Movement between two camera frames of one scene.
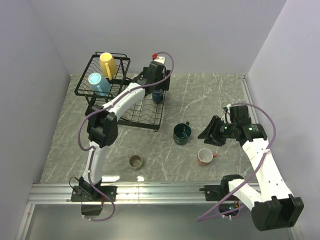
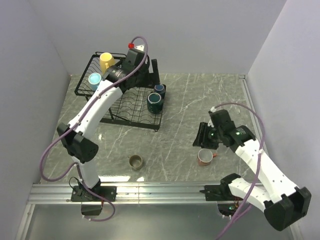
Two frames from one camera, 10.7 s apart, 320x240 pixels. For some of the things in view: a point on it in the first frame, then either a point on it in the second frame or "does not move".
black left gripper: x=164 y=85 → x=151 y=79
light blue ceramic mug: x=98 y=83 does not move
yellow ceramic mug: x=107 y=65 does not move
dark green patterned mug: x=181 y=132 → x=154 y=102
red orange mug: x=205 y=156 does not move
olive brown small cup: x=135 y=161 does not move
